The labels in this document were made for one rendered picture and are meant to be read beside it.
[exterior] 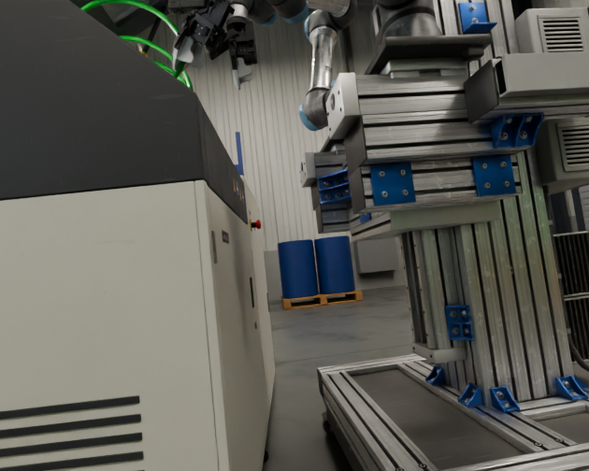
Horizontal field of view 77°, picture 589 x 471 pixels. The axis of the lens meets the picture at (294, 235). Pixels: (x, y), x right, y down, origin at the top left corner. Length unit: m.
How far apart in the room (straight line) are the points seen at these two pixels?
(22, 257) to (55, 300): 0.10
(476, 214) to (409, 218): 0.17
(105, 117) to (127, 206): 0.17
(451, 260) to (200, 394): 0.71
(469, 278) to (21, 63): 1.06
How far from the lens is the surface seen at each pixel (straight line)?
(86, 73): 0.82
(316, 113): 1.45
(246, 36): 1.30
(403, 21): 0.94
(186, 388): 0.70
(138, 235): 0.70
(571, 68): 0.88
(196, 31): 1.10
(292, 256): 5.68
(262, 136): 7.97
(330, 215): 1.22
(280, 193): 7.67
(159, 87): 0.76
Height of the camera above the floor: 0.62
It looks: 5 degrees up
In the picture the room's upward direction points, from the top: 6 degrees counter-clockwise
